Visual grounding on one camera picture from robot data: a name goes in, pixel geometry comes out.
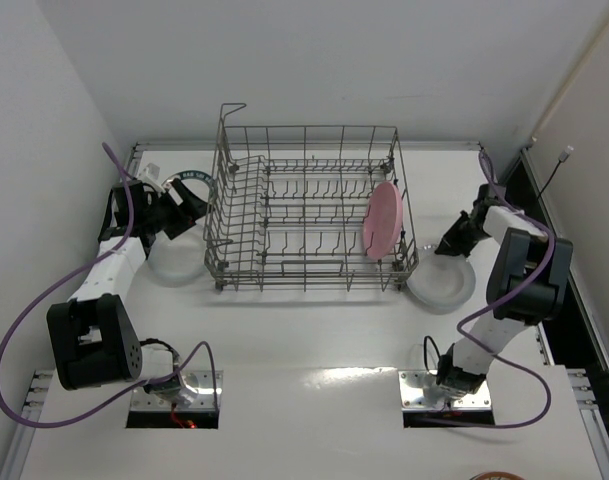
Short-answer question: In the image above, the brown round object bottom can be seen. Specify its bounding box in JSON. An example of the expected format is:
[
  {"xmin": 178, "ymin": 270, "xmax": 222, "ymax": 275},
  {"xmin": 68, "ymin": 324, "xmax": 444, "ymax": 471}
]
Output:
[{"xmin": 470, "ymin": 470, "xmax": 524, "ymax": 480}]

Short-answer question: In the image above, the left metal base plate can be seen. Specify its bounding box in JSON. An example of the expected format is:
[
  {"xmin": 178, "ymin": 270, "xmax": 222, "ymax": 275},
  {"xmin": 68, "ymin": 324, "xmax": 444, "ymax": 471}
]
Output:
[{"xmin": 129, "ymin": 370, "xmax": 224, "ymax": 413}]

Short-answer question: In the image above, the purple cable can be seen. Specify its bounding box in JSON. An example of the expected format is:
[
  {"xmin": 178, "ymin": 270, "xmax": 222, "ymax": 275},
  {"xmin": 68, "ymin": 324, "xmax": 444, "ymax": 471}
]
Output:
[
  {"xmin": 0, "ymin": 140, "xmax": 220, "ymax": 432},
  {"xmin": 423, "ymin": 149, "xmax": 558, "ymax": 431}
]

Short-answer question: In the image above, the pink plastic plate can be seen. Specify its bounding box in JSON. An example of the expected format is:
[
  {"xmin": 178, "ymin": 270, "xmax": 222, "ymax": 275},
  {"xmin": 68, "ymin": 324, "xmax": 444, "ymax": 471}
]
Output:
[{"xmin": 362, "ymin": 181, "xmax": 403, "ymax": 261}]

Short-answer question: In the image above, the grey wire dish rack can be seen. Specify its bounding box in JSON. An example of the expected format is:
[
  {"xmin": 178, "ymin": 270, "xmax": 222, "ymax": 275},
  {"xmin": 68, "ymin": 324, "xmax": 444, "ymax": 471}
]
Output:
[{"xmin": 204, "ymin": 103, "xmax": 419, "ymax": 290}]

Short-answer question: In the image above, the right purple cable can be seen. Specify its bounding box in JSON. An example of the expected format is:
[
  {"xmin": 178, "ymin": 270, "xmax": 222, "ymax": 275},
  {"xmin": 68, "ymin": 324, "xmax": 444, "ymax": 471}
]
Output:
[{"xmin": 423, "ymin": 149, "xmax": 558, "ymax": 431}]

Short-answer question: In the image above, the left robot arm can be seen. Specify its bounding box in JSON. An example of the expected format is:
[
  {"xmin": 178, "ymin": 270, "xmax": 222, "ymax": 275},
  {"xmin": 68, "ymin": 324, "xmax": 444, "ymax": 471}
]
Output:
[{"xmin": 47, "ymin": 175, "xmax": 208, "ymax": 390}]

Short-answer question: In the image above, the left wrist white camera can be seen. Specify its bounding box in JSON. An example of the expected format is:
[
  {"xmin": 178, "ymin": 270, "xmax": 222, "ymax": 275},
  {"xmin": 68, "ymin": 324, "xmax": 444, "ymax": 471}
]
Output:
[{"xmin": 135, "ymin": 163, "xmax": 160, "ymax": 189}]

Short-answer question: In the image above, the hanging black usb cable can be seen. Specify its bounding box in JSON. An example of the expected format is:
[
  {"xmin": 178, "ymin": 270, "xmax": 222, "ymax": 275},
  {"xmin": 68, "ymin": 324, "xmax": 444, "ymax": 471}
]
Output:
[{"xmin": 513, "ymin": 144, "xmax": 575, "ymax": 236}]

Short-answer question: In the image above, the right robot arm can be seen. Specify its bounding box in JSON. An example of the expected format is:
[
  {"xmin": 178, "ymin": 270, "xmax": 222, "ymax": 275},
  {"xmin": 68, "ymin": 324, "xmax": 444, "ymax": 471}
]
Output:
[{"xmin": 435, "ymin": 184, "xmax": 573, "ymax": 399}]

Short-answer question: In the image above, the green rimmed printed plate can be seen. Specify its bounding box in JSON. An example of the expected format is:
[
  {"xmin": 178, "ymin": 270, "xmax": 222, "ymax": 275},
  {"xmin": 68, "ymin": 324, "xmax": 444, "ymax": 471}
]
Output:
[{"xmin": 162, "ymin": 169, "xmax": 214, "ymax": 194}]

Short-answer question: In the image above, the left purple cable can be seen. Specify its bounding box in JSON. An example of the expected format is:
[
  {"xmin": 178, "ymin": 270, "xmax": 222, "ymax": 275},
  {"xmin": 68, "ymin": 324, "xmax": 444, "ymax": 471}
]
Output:
[{"xmin": 0, "ymin": 140, "xmax": 220, "ymax": 432}]

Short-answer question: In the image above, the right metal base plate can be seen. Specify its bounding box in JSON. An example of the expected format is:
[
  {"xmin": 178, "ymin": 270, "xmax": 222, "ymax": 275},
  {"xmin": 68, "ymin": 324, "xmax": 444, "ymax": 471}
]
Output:
[{"xmin": 398, "ymin": 370, "xmax": 492, "ymax": 413}]

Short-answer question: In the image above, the metal base plate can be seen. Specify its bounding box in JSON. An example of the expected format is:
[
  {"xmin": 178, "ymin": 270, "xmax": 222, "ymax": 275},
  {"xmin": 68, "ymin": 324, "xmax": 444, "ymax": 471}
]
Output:
[
  {"xmin": 129, "ymin": 370, "xmax": 224, "ymax": 413},
  {"xmin": 398, "ymin": 370, "xmax": 492, "ymax": 413}
]

